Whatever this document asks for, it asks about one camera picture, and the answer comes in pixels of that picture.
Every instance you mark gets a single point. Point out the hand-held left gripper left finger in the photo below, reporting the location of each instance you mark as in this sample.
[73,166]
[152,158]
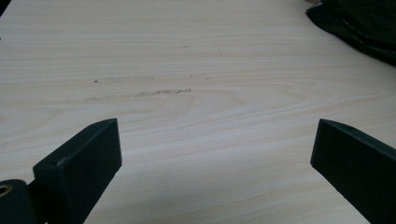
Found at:
[77,169]

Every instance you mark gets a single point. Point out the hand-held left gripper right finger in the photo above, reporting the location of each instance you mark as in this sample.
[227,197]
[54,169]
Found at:
[358,168]

